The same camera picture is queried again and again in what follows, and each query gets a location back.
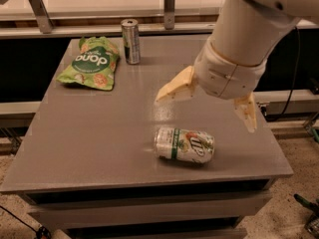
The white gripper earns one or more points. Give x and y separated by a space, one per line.
226 74

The white green 7up can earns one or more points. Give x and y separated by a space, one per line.
184 145

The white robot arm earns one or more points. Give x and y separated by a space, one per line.
233 59

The tall slim silver can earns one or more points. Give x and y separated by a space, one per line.
130 33

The green snack chip bag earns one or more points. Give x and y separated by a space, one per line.
95 66

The green tool on floor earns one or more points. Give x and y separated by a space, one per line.
312 224

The metal bracket middle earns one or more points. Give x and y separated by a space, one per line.
168 14

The metal bracket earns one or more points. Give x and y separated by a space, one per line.
168 14
41 15

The metal bracket left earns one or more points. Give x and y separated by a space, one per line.
41 15

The metal rail shelf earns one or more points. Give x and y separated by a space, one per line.
57 24

